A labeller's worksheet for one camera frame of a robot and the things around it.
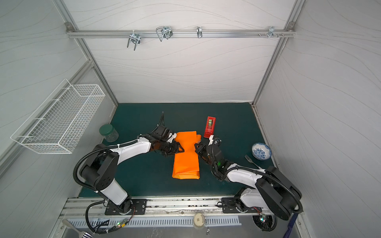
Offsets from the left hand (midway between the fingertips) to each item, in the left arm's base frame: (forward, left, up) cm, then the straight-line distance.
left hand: (183, 150), depth 88 cm
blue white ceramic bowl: (+3, -50, -5) cm, 50 cm away
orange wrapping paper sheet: (-8, -3, 0) cm, 9 cm away
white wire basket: (-3, +57, +26) cm, 63 cm away
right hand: (+2, -8, +7) cm, 11 cm away
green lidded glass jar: (+9, +46, +2) cm, 47 cm away
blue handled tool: (-34, -54, -6) cm, 64 cm away
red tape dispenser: (+18, -17, -1) cm, 25 cm away
